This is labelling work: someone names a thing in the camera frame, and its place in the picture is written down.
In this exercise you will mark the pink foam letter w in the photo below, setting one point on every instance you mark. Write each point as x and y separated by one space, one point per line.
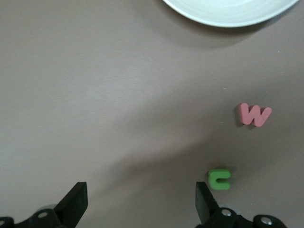
244 116

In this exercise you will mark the green foam letter u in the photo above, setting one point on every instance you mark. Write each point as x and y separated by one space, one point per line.
212 180

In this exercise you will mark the beige plate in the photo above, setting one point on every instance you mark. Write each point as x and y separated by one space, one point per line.
225 12

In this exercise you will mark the brown table cover sheet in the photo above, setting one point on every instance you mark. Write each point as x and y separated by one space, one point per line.
71 71

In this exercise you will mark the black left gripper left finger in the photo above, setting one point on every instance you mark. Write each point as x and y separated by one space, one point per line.
71 209

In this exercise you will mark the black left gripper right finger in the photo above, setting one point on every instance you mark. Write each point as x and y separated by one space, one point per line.
209 213

